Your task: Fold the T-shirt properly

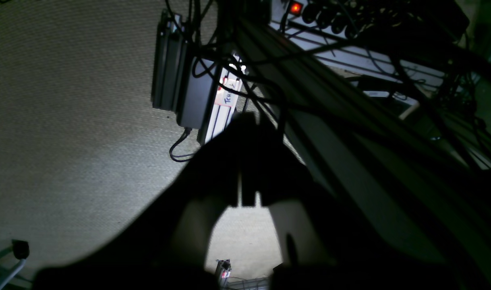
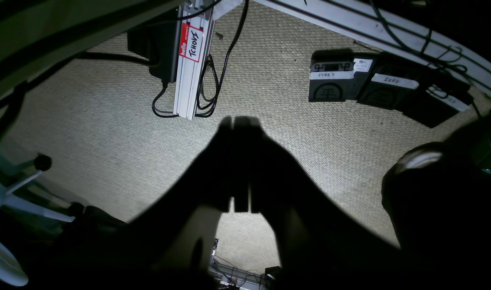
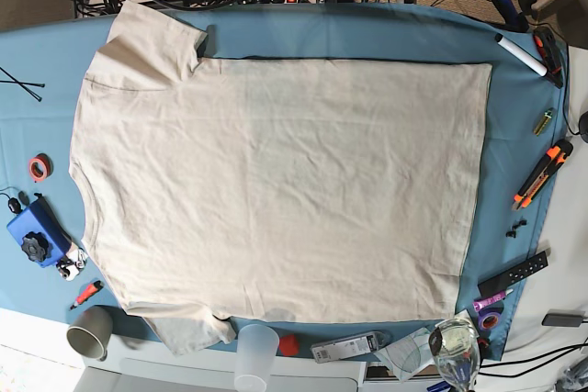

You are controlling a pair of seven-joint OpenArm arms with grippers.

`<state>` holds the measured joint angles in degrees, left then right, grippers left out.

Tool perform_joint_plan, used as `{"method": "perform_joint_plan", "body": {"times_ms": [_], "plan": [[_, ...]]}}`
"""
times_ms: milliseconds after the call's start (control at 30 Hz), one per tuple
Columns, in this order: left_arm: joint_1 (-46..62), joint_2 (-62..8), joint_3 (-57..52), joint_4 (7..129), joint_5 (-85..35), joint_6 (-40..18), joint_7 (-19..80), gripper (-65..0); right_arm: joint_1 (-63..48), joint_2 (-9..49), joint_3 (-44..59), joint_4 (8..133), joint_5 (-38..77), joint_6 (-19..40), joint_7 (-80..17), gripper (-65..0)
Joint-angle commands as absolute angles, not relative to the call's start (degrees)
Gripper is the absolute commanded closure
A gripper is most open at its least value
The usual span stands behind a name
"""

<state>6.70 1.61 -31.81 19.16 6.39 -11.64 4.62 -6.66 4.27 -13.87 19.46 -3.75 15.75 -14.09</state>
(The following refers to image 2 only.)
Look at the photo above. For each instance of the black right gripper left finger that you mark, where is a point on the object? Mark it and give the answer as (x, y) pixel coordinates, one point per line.
(168, 246)

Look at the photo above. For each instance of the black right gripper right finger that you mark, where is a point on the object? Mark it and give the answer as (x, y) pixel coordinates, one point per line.
(319, 245)

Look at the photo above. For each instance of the black power adapter box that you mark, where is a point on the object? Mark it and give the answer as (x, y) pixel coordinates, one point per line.
(158, 41)

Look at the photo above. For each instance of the black pedal labelled start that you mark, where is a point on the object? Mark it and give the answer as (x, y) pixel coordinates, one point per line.
(339, 75)

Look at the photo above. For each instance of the black pedal labelled zero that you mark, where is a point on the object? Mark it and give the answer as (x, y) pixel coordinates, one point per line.
(390, 86)

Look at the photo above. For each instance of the white office chair base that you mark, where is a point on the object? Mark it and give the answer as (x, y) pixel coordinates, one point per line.
(11, 272)

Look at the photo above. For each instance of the aluminium frame leg with label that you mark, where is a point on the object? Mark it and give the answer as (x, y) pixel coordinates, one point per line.
(194, 42)

